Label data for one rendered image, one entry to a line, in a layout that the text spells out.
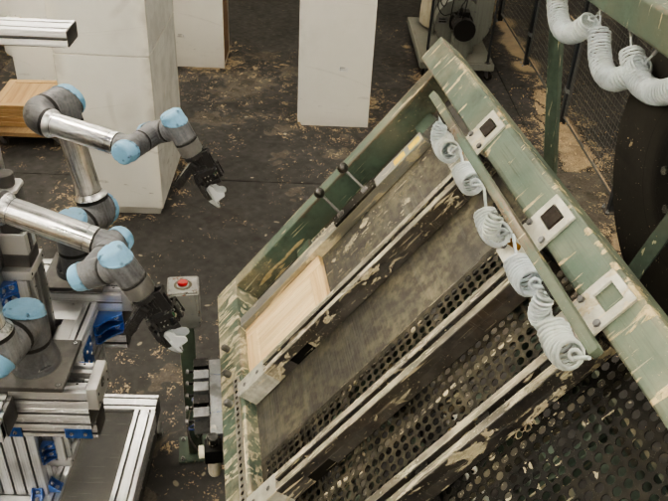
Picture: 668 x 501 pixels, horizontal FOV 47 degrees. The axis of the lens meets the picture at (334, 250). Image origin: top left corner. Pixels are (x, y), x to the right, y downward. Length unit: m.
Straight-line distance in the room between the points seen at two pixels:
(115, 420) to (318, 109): 3.57
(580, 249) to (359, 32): 4.59
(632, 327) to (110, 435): 2.44
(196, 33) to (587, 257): 6.11
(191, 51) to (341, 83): 1.82
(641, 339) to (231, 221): 3.89
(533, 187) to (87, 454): 2.22
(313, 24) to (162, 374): 3.15
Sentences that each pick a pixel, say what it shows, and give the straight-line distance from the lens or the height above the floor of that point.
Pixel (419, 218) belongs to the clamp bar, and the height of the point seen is 1.58.
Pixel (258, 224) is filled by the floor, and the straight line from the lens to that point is 5.06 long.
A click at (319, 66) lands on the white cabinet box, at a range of 6.19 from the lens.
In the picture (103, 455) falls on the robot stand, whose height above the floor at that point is 0.21.
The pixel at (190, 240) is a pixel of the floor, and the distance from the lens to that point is 4.92.
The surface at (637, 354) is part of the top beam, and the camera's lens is 1.48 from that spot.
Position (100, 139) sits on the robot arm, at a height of 1.63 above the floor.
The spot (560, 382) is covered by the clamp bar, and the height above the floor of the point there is 1.65.
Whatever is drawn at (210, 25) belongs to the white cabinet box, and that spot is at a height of 0.41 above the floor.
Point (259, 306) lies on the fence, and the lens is 2.77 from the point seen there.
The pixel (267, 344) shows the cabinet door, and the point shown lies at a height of 0.97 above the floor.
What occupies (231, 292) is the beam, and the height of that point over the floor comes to 0.89.
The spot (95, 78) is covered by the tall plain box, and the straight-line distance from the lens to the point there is 4.83.
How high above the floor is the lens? 2.72
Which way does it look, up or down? 34 degrees down
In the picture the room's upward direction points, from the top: 3 degrees clockwise
